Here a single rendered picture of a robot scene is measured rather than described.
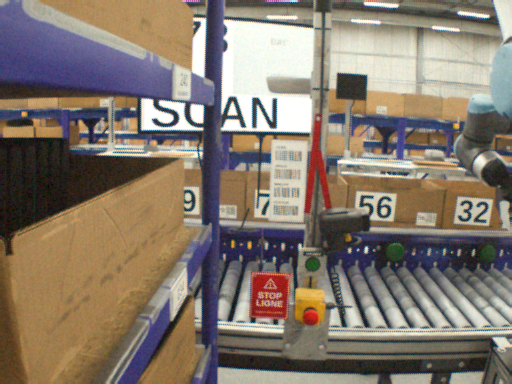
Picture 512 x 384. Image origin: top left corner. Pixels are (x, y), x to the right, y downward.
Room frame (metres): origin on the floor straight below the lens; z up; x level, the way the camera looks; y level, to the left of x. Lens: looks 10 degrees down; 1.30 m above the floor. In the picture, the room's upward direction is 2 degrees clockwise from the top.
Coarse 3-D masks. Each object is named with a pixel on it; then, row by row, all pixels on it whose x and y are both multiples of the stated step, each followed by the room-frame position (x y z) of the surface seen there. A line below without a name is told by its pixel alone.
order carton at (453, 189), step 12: (432, 180) 1.83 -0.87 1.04; (444, 180) 1.82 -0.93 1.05; (456, 192) 1.54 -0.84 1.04; (468, 192) 1.54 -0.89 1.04; (480, 192) 1.53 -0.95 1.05; (492, 192) 1.53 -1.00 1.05; (444, 204) 1.55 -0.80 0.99; (456, 204) 1.54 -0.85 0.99; (492, 204) 1.53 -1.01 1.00; (444, 216) 1.55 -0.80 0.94; (492, 216) 1.53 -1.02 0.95; (444, 228) 1.55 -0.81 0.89; (456, 228) 1.54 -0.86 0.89; (468, 228) 1.54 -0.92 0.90; (480, 228) 1.53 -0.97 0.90; (492, 228) 1.53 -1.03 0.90; (504, 228) 1.52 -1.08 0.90
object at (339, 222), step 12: (324, 216) 0.94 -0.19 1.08; (336, 216) 0.93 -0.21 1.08; (348, 216) 0.93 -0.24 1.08; (360, 216) 0.93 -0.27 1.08; (324, 228) 0.93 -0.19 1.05; (336, 228) 0.93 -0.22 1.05; (348, 228) 0.93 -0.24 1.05; (360, 228) 0.93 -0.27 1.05; (336, 240) 0.94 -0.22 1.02; (348, 240) 0.95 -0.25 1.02; (324, 252) 0.95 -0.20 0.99; (336, 252) 0.94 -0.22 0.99
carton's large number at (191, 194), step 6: (186, 192) 1.63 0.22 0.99; (192, 192) 1.63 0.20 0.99; (198, 192) 1.63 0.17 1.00; (186, 198) 1.63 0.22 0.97; (192, 198) 1.63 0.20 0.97; (198, 198) 1.63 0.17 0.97; (186, 204) 1.63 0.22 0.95; (192, 204) 1.63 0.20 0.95; (198, 204) 1.63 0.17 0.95; (186, 210) 1.63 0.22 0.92; (192, 210) 1.63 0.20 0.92; (198, 210) 1.63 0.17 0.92
